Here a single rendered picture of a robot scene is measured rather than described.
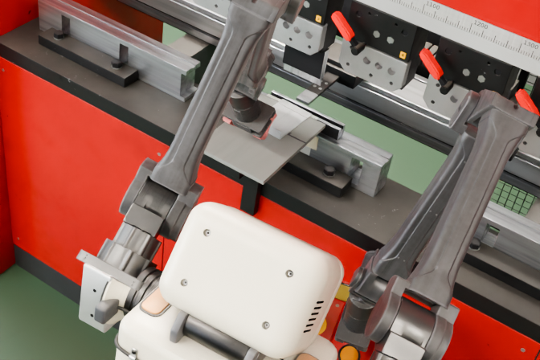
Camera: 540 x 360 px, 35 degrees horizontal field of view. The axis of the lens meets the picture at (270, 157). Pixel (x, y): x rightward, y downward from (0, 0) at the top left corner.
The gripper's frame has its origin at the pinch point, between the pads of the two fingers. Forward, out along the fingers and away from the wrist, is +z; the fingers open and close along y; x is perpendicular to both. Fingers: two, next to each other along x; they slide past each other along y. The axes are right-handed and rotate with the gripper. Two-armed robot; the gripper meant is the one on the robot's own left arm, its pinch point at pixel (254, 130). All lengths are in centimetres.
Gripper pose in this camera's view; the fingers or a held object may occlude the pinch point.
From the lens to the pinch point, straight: 186.8
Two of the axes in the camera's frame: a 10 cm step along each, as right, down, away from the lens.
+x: -5.2, 8.0, -2.9
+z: 1.4, 4.2, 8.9
